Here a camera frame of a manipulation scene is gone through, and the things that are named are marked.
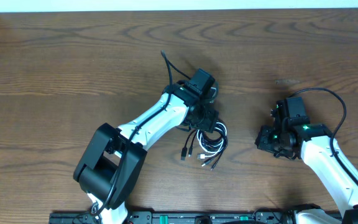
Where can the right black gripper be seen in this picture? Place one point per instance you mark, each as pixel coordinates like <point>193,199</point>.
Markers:
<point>263,143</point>

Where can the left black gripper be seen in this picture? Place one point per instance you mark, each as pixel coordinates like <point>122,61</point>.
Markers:
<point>208,119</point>

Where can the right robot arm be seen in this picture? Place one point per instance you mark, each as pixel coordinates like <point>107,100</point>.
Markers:
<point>318,149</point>

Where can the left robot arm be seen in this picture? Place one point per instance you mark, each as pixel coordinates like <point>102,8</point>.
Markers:
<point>110,166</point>

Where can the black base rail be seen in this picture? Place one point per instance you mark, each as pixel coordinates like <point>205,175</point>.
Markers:
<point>261,216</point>

